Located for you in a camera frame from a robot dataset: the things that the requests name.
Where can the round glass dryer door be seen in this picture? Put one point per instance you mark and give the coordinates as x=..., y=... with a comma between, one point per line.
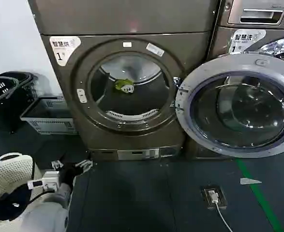
x=241, y=106

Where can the green floor tape strip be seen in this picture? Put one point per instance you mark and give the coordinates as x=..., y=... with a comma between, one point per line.
x=258, y=191

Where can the green patterned cloth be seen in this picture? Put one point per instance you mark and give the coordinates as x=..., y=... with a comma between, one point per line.
x=123, y=85

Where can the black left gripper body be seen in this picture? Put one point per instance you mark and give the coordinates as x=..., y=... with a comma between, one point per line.
x=69, y=174

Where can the grey slatted plastic crate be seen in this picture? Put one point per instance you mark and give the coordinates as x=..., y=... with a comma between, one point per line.
x=49, y=124

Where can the white paper scrap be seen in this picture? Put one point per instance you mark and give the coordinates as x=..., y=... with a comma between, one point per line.
x=249, y=181

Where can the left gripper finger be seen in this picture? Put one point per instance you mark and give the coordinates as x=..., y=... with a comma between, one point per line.
x=85, y=165
x=57, y=164

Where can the black floor socket box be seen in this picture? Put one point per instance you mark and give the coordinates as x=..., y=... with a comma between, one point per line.
x=213, y=196

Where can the grey dryer with open drum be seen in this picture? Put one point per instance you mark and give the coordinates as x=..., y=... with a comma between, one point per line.
x=141, y=140

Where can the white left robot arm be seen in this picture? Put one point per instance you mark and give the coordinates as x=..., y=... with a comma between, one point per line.
x=45, y=212

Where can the grey dryer with chrome door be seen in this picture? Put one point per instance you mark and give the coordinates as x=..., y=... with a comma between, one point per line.
x=222, y=39

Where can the white lint filter grille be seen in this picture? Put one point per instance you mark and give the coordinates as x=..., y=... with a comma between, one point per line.
x=132, y=114

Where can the white perforated laundry basket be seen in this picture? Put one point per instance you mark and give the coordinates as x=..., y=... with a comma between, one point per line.
x=8, y=170

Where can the grey upper dryer plain panel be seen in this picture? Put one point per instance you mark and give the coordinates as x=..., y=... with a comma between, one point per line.
x=122, y=14

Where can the black plastic laundry basket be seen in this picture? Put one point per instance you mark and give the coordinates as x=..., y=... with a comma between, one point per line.
x=4, y=101

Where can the white number sticker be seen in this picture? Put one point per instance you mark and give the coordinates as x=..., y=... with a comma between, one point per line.
x=63, y=49
x=247, y=39

